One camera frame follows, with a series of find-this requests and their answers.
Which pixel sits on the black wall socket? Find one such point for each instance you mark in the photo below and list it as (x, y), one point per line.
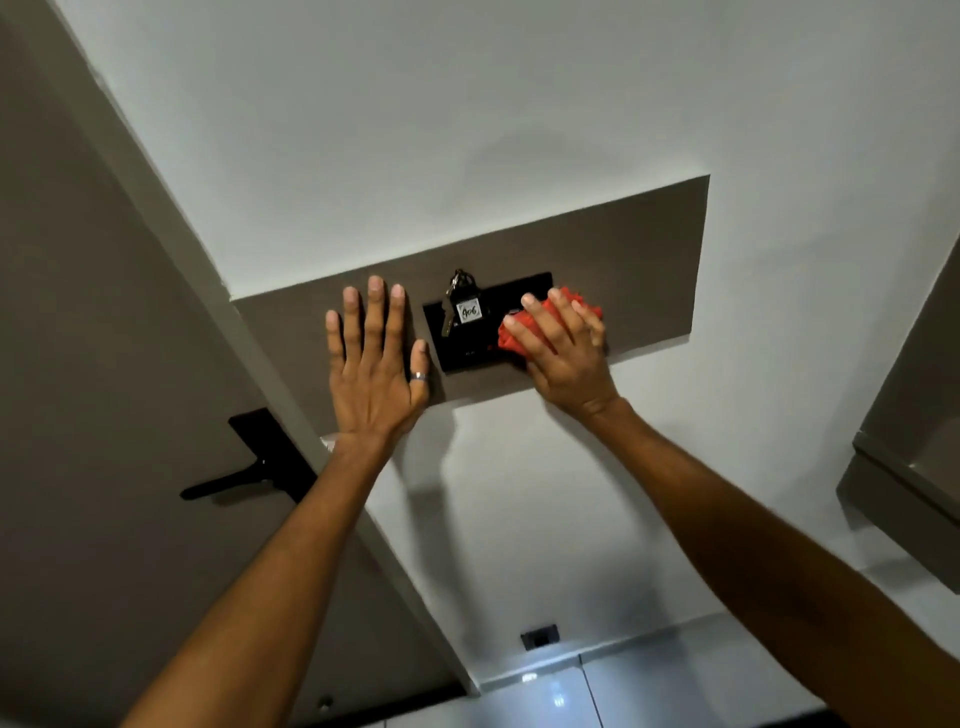
(540, 637)

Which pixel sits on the person's right thumb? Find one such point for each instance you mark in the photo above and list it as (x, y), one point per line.
(521, 337)

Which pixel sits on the person's right middle finger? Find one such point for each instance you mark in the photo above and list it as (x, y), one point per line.
(568, 311)

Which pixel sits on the person's left thumb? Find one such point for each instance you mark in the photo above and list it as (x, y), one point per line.
(420, 371)

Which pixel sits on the brown cabinet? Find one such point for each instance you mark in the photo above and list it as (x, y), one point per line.
(911, 442)

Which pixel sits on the person's right forearm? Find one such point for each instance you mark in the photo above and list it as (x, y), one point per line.
(780, 570)

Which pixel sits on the person's left little finger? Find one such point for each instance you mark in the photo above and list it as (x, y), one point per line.
(334, 341)

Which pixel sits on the person's right hand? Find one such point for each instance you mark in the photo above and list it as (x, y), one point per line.
(566, 367)

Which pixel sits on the person's left hand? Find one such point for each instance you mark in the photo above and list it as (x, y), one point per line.
(369, 382)

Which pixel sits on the brown wall panel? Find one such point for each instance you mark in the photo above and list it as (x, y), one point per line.
(510, 300)

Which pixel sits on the red cleaning cloth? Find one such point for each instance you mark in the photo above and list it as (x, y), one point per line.
(525, 330)

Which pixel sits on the keys with white tag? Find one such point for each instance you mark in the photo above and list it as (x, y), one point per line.
(463, 304)

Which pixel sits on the brown door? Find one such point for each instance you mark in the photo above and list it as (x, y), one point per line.
(105, 420)

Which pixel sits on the person's left middle finger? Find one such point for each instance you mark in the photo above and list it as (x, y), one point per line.
(373, 315)

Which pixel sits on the black switch panel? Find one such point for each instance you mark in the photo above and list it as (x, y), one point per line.
(480, 330)

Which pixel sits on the person's left forearm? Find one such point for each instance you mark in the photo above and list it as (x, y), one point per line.
(247, 600)

